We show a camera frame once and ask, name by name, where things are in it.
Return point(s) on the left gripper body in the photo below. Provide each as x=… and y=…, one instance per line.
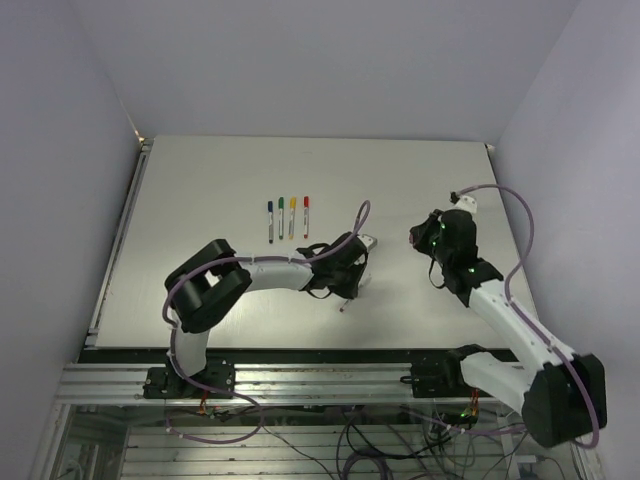
x=346, y=281

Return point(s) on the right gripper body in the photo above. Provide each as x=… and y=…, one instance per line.
x=427, y=241

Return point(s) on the purple marker pen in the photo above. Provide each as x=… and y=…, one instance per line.
x=362, y=284

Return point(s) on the yellow marker pen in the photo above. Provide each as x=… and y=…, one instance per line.
x=291, y=222

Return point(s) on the red marker pen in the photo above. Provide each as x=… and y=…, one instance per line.
x=306, y=222

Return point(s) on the green marker pen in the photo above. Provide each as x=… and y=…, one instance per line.
x=281, y=224

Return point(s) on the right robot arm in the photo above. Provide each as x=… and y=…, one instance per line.
x=559, y=394

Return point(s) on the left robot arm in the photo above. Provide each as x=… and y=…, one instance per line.
x=204, y=289

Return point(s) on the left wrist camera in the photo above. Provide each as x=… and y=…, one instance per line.
x=368, y=241

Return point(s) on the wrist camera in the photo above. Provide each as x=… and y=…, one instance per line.
x=464, y=202
x=368, y=241

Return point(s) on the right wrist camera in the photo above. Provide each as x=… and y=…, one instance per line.
x=464, y=202

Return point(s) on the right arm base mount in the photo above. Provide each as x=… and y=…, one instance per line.
x=437, y=375

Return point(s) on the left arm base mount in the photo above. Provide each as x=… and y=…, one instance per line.
x=216, y=380

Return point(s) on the aluminium frame rail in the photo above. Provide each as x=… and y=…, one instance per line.
x=269, y=385

